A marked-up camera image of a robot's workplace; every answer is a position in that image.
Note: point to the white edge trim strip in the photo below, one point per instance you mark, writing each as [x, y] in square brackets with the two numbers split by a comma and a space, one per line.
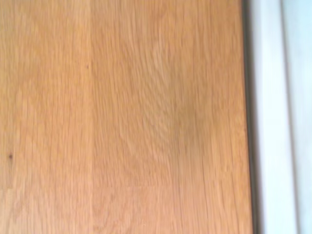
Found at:
[268, 117]

